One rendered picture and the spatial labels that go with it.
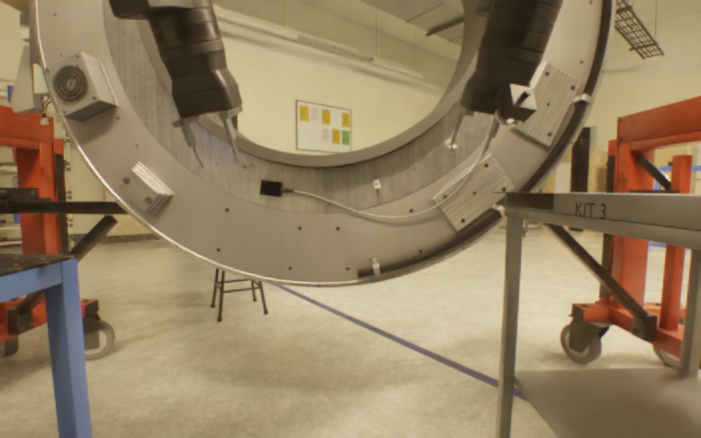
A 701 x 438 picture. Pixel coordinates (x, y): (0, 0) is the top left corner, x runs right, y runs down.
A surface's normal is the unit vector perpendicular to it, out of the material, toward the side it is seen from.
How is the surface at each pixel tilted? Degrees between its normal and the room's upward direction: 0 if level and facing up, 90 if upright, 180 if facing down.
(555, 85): 90
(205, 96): 114
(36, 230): 90
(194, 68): 122
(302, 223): 90
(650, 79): 90
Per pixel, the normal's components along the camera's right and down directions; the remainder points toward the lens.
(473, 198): -0.01, 0.08
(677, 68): -0.78, 0.05
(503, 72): 0.08, 0.60
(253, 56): 0.63, 0.07
